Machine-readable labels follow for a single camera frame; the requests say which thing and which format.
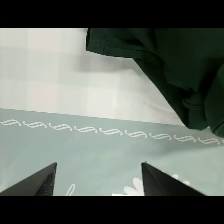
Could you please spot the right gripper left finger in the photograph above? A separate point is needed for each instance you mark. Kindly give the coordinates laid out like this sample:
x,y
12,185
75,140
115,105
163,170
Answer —
x,y
38,185

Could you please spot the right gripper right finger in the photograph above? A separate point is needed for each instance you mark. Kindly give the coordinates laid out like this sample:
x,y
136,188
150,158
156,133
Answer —
x,y
160,185

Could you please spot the dark green T-shirt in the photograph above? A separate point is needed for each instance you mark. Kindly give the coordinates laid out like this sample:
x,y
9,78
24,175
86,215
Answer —
x,y
173,63

